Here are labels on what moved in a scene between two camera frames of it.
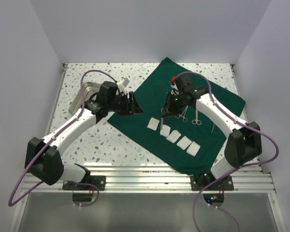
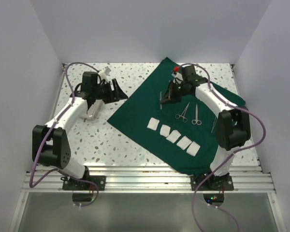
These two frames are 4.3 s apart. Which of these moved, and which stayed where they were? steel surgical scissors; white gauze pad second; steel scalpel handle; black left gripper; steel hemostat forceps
Moved: black left gripper; steel scalpel handle
Stayed: steel hemostat forceps; white gauze pad second; steel surgical scissors
